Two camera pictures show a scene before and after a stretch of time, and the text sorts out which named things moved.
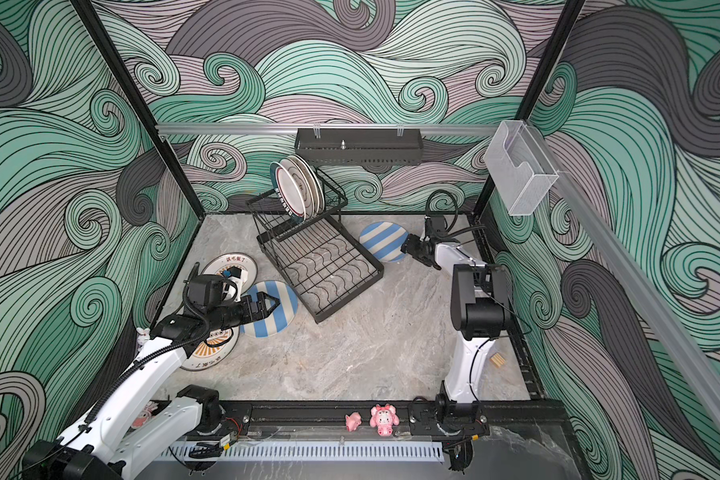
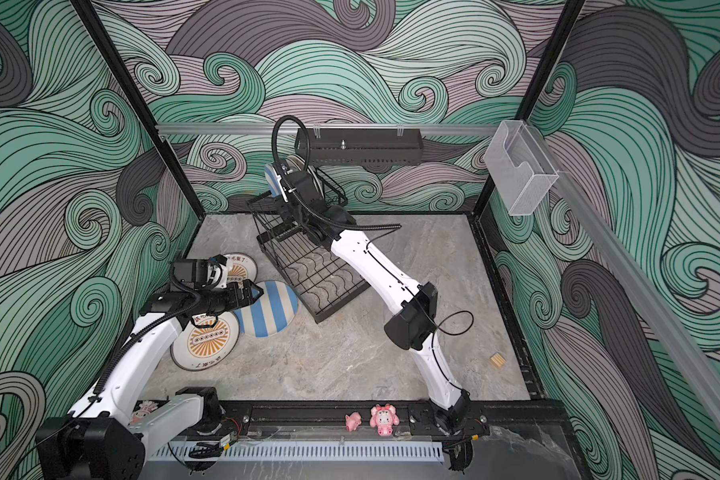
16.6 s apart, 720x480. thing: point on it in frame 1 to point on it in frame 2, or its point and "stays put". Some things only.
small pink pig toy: [352, 421] stays put
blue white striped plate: [284, 315] stays put
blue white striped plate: [384, 239] to [273, 180]
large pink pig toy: [384, 418] stays put
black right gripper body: [417, 248] to [293, 205]
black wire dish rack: [322, 260] stays put
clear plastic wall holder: [521, 171] stays put
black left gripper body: [235, 313] to [220, 300]
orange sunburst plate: [207, 355] stays put
